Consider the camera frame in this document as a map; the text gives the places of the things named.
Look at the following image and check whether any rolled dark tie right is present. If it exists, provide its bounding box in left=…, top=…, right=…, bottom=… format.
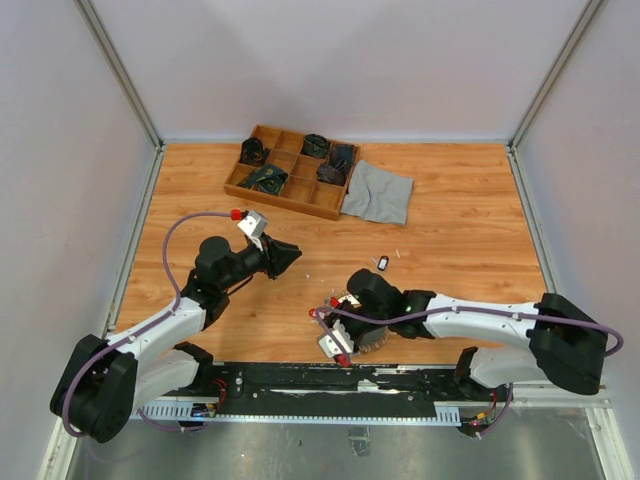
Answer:
left=328, top=143, right=356, bottom=175

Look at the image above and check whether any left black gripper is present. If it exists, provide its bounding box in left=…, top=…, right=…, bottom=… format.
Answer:
left=220, top=234, right=303, bottom=291

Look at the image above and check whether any rolled green tie back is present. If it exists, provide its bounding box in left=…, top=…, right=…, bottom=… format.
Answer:
left=301, top=134, right=331, bottom=159

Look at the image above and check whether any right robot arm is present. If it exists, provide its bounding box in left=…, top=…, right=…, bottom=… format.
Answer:
left=330, top=269, right=609, bottom=400

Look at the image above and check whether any black key tag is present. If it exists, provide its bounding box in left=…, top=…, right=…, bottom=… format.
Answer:
left=373, top=255, right=390, bottom=273

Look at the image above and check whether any rolled purple tie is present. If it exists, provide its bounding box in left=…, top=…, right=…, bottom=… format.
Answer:
left=316, top=162, right=346, bottom=187

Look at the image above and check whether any rolled dark tie back left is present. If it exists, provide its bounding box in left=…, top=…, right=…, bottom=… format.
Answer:
left=239, top=137, right=270, bottom=167

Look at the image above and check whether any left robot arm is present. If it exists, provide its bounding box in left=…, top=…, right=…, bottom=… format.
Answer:
left=50, top=234, right=302, bottom=443

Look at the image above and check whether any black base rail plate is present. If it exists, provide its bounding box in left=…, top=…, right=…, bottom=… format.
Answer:
left=155, top=362, right=516, bottom=420

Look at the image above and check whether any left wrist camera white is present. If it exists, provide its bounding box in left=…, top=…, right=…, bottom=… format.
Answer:
left=237, top=210, right=268, bottom=251

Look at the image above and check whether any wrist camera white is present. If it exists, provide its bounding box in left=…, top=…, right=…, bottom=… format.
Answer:
left=237, top=210, right=268, bottom=251
left=317, top=321, right=355, bottom=358

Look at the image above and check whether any rolled dark tie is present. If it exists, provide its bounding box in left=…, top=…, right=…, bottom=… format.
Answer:
left=328, top=143, right=356, bottom=175
left=239, top=137, right=270, bottom=167

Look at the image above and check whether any grey folded cloth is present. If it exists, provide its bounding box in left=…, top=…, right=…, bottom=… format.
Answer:
left=341, top=160, right=414, bottom=226

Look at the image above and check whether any slotted grey cable duct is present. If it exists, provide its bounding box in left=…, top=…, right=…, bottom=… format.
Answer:
left=131, top=397, right=462, bottom=426

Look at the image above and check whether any blue patterned tie front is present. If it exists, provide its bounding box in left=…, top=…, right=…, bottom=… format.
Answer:
left=238, top=164, right=289, bottom=196

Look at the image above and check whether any wooden divided tray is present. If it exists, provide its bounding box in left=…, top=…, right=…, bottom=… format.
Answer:
left=224, top=124, right=360, bottom=220

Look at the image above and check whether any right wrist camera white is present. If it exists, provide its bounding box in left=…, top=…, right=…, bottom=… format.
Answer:
left=317, top=321, right=355, bottom=358

